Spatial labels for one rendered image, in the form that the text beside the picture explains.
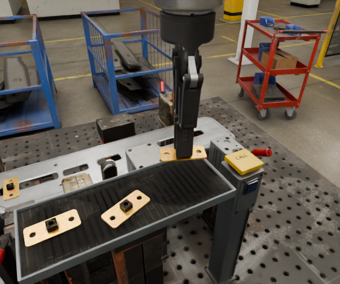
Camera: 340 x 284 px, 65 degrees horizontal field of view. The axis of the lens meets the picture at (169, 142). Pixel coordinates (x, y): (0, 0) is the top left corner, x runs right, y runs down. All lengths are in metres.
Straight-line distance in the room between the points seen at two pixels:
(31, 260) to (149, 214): 0.19
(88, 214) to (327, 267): 0.81
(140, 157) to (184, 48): 0.36
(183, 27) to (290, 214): 0.93
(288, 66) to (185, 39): 2.65
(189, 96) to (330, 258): 0.84
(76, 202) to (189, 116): 0.26
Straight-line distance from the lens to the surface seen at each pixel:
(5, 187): 0.86
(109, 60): 2.58
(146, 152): 0.68
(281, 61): 2.91
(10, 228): 0.65
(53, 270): 0.45
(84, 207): 0.50
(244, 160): 0.59
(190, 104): 0.39
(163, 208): 0.48
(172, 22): 0.37
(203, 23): 0.37
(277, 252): 1.04
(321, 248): 1.11
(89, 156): 0.88
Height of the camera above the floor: 1.52
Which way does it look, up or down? 35 degrees down
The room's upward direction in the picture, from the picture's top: straight up
